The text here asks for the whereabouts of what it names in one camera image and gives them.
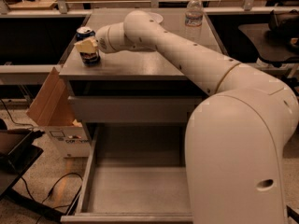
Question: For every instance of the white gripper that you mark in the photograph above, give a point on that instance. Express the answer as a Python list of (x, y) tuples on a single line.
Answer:
[(102, 39)]

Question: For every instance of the blue pepsi can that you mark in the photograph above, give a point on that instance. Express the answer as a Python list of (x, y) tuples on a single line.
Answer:
[(86, 46)]

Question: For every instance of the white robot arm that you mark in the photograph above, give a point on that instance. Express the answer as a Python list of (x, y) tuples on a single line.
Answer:
[(235, 138)]

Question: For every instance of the closed top drawer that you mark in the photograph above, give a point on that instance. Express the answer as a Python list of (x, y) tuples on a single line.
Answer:
[(133, 109)]

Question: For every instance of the grey drawer cabinet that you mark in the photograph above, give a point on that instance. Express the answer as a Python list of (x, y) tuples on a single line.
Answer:
[(141, 72)]

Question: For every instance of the open middle drawer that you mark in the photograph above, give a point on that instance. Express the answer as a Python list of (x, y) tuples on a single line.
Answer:
[(135, 174)]

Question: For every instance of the open cardboard box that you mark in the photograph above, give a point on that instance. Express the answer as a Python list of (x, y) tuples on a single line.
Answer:
[(51, 111)]

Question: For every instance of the white ceramic bowl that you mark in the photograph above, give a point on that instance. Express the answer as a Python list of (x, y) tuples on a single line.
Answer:
[(156, 17)]

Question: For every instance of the clear plastic water bottle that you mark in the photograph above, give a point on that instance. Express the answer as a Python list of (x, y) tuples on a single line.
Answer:
[(193, 19)]

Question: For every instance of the black desk at left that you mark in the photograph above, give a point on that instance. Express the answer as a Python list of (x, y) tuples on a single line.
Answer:
[(17, 155)]

